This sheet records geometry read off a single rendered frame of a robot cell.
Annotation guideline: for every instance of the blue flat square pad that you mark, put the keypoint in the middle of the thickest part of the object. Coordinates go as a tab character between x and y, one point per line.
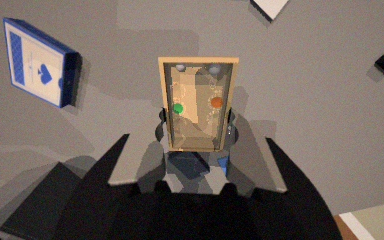
223	161

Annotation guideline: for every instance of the wooden ball-in-hole puzzle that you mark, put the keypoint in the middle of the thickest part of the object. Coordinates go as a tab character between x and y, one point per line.
197	97

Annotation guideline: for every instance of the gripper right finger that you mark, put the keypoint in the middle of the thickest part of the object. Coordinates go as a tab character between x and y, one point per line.
261	170

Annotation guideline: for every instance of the blue and white playing card box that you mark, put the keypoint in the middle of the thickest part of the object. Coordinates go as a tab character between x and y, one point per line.
39	64

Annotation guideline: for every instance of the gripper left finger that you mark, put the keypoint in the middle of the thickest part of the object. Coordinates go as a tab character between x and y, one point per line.
131	166

